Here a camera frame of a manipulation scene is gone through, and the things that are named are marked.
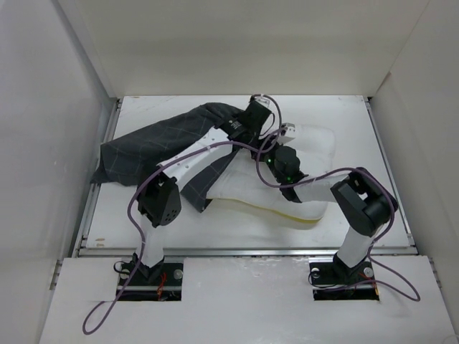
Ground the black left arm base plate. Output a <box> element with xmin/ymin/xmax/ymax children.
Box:
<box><xmin>113</xmin><ymin>261</ymin><xmax>184</xmax><ymax>287</ymax></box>

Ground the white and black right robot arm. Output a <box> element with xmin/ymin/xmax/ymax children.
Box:
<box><xmin>255</xmin><ymin>144</ymin><xmax>399</xmax><ymax>284</ymax></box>

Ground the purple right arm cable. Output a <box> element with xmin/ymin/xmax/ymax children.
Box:
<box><xmin>255</xmin><ymin>128</ymin><xmax>421</xmax><ymax>302</ymax></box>

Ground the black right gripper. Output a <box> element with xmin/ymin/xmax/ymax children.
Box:
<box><xmin>250</xmin><ymin>133</ymin><xmax>284</xmax><ymax>183</ymax></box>

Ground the aluminium front rail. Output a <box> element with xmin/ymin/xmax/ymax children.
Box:
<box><xmin>72</xmin><ymin>246</ymin><xmax>418</xmax><ymax>257</ymax></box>

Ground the white pillow with yellow band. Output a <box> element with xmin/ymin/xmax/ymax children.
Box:
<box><xmin>206</xmin><ymin>123</ymin><xmax>336</xmax><ymax>230</ymax></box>

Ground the dark grey checked pillowcase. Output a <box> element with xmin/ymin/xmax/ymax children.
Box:
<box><xmin>89</xmin><ymin>102</ymin><xmax>252</xmax><ymax>213</ymax></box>

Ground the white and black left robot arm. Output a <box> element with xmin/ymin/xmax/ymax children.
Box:
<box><xmin>133</xmin><ymin>96</ymin><xmax>272</xmax><ymax>285</ymax></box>

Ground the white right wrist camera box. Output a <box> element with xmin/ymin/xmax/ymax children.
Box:
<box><xmin>278</xmin><ymin>123</ymin><xmax>297</xmax><ymax>144</ymax></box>

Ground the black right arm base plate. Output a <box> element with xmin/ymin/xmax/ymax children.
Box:
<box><xmin>308</xmin><ymin>261</ymin><xmax>374</xmax><ymax>288</ymax></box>

